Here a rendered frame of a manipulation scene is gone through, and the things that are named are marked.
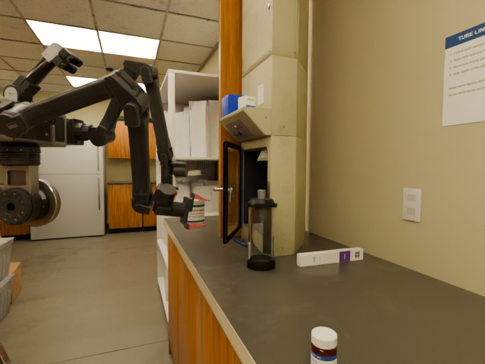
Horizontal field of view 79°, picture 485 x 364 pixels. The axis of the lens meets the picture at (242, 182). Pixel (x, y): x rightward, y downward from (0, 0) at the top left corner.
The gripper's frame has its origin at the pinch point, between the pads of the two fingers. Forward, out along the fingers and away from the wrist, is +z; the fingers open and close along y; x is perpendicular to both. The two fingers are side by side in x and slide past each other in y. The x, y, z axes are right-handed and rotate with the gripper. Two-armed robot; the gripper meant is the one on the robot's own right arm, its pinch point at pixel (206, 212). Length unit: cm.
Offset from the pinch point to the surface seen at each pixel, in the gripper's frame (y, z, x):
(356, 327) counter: -14, 17, -65
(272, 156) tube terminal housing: 25.6, 18.3, -13.9
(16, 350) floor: -125, -77, 133
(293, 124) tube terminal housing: 39.4, 25.1, -14.4
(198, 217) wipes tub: -10, 15, 59
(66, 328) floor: -120, -50, 151
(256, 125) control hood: 35.8, 10.0, -13.2
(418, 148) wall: 35, 58, -43
